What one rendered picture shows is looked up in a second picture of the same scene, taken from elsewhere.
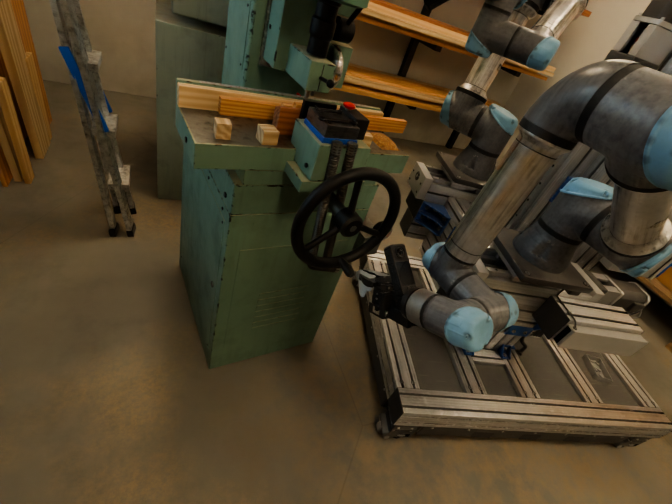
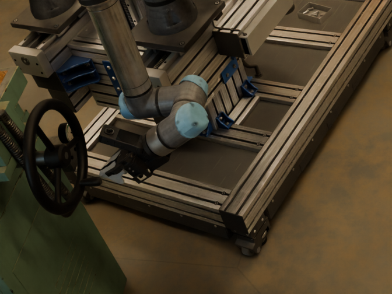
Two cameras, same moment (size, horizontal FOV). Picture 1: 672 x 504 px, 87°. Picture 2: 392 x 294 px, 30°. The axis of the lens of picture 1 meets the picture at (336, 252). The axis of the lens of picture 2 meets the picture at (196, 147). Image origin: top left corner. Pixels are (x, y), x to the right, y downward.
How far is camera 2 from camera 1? 103 cm
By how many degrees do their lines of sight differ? 19
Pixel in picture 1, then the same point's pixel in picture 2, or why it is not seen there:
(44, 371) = not seen: outside the picture
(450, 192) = (64, 41)
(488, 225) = (132, 61)
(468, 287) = (165, 100)
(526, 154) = (104, 14)
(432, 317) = (171, 138)
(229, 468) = not seen: outside the picture
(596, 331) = (257, 19)
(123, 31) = not seen: outside the picture
